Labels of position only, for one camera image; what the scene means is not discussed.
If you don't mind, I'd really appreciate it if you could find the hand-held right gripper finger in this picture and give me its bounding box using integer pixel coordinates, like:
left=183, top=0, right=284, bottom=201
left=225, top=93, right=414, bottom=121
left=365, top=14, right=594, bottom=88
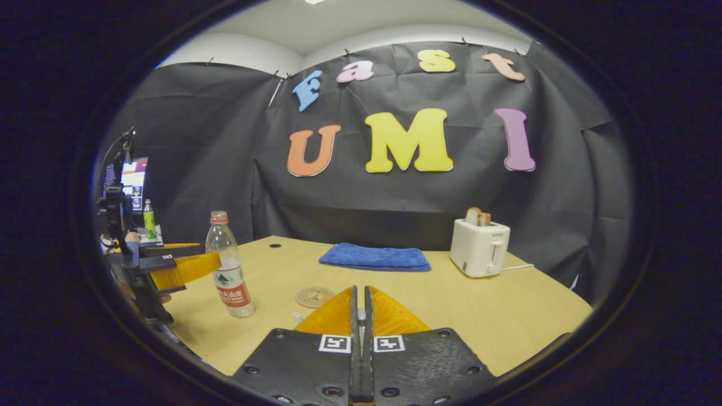
left=363, top=286, right=500, bottom=405
left=231, top=286, right=360, bottom=405

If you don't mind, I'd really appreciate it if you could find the clear plastic water bottle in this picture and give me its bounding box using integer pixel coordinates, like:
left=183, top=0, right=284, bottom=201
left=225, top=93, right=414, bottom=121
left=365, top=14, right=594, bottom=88
left=205, top=211, right=256, bottom=318

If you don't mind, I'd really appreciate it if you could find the round wooden coaster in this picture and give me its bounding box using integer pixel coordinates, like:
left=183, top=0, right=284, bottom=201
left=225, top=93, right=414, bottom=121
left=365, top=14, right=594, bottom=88
left=295, top=286, right=337, bottom=308

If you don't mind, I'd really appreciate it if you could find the green bottle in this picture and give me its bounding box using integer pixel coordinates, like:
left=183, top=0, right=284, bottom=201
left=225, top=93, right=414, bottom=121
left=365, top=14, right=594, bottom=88
left=143, top=198, right=158, bottom=240

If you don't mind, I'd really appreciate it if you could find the computer monitor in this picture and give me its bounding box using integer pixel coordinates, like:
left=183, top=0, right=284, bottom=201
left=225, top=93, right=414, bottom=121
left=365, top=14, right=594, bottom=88
left=120, top=157, right=149, bottom=214

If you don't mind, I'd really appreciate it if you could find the blue folded towel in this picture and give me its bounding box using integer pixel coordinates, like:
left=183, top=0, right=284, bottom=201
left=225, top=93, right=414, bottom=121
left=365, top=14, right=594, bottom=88
left=319, top=243, right=432, bottom=272

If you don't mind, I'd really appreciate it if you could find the white toaster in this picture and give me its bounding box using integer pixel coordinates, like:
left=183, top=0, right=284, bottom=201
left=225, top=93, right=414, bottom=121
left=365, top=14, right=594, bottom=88
left=450, top=218, right=512, bottom=278

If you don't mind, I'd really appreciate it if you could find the black backdrop cloth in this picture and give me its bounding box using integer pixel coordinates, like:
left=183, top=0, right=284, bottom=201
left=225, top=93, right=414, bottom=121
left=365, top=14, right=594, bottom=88
left=102, top=39, right=635, bottom=308

